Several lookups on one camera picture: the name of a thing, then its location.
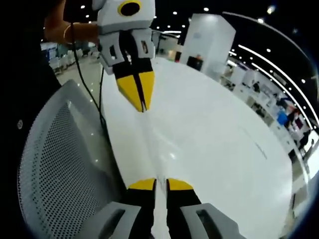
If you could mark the black box with red top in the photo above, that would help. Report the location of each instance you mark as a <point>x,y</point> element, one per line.
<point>195,63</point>

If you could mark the grey mesh chair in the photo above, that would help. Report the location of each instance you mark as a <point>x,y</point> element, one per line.
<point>62,154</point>

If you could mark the blue container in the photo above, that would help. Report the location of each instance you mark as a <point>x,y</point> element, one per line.
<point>282,118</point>

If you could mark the white square pillar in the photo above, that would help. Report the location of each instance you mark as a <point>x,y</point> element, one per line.
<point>207,39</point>

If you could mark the clear resealable bag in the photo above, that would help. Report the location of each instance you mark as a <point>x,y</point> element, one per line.
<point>160,219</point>

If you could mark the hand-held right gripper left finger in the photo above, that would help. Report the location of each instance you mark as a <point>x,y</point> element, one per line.
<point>139,206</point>

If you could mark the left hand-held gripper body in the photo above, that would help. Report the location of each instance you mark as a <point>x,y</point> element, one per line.
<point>137,20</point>

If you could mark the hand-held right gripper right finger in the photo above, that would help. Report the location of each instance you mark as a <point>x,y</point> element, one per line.
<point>179,206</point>

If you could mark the long white counter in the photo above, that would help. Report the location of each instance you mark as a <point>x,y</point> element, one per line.
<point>264,99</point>

